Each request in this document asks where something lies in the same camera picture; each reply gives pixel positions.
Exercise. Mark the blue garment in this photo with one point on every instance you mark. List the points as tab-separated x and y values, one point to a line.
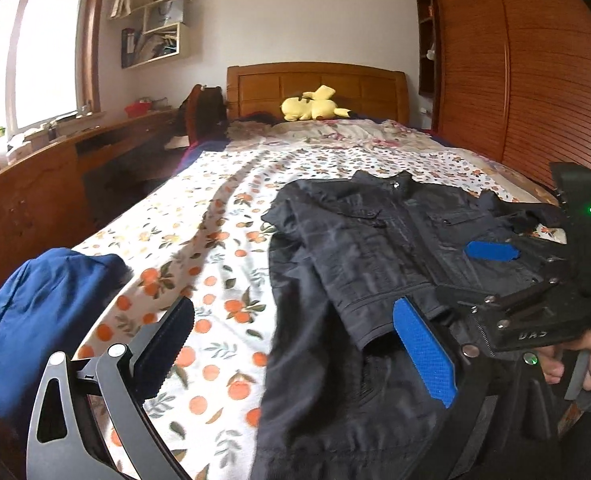
30	320

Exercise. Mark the red basin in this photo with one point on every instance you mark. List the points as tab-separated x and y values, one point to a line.
138	109

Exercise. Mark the orange floral bed sheet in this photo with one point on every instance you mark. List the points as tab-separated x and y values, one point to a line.
175	240

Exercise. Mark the wooden slatted wardrobe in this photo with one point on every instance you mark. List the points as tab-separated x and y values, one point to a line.
515	70

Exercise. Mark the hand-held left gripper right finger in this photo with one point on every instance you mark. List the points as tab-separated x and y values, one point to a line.
423	355

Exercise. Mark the black jacket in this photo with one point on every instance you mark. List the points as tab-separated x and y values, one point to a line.
375	240

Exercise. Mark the wooden desk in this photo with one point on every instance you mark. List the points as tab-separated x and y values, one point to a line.
40	185

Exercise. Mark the wooden headboard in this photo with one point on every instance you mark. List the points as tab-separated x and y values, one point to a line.
265	85

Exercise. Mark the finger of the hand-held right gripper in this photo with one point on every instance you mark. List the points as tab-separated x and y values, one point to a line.
490	251
480	299

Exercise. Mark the pink floral quilt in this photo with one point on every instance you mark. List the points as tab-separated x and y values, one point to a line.
335	132

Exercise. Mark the white wall shelf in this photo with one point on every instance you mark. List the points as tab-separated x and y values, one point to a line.
168	35

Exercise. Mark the dark chair with bag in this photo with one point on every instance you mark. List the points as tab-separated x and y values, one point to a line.
205	110

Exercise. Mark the white bag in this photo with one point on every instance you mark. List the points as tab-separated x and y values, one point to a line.
171	12

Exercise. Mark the window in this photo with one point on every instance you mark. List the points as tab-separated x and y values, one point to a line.
45	50

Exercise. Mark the yellow plush toy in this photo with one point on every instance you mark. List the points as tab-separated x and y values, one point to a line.
310	106

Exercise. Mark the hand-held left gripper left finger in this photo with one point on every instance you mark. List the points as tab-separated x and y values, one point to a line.
171	339

